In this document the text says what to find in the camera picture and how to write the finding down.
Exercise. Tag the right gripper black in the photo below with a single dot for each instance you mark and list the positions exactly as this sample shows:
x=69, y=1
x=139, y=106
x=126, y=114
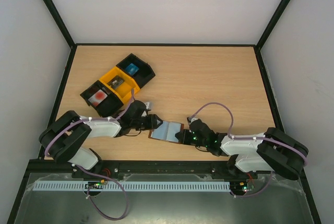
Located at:
x=186, y=137

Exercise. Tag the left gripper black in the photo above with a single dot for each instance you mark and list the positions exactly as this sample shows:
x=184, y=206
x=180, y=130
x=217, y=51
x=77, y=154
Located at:
x=152, y=123

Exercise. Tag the brown leather card holder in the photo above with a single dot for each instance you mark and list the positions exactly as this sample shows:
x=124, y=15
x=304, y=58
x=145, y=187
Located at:
x=167, y=131

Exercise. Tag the white red card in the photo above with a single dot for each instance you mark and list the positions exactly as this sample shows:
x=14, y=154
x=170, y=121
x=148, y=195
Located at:
x=97, y=98

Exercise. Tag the blue vip card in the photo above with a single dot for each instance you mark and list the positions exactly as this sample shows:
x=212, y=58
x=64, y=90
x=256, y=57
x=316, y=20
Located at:
x=131, y=69

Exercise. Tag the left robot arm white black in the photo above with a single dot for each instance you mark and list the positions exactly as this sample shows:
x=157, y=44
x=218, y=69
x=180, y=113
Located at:
x=64, y=138

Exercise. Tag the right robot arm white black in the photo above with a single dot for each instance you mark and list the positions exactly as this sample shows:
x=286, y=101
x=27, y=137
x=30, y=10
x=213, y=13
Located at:
x=272, y=151

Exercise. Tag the yellow plastic bin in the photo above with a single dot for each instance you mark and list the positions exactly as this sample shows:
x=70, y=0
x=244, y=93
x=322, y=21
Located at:
x=123, y=91

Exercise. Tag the black plastic bin far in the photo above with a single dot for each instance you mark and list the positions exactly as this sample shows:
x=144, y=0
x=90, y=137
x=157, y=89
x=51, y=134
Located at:
x=145, y=73

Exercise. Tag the black plastic bin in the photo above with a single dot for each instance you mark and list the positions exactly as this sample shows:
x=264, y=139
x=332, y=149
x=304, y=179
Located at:
x=108, y=106
x=145, y=73

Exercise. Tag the black plastic bin near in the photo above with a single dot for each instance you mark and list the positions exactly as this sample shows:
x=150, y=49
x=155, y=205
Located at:
x=108, y=106

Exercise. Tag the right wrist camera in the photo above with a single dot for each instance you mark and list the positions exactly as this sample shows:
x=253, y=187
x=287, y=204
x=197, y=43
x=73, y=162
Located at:
x=190, y=119

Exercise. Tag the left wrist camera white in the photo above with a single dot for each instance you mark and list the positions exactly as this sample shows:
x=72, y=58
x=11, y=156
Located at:
x=148, y=106

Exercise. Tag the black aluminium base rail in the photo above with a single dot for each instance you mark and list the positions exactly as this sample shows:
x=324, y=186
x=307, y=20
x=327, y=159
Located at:
x=116, y=169

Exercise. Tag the light blue slotted cable duct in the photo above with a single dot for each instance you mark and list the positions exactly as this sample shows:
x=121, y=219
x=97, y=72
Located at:
x=129, y=186

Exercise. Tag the black frame post left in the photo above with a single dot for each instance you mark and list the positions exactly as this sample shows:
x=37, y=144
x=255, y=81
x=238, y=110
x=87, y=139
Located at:
x=59, y=22

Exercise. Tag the black frame post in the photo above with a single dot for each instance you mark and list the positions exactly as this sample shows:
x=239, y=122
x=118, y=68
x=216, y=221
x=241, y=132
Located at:
x=59, y=22
x=272, y=23

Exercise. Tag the black frame post right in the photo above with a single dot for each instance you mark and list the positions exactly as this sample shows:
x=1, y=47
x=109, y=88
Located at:
x=272, y=23

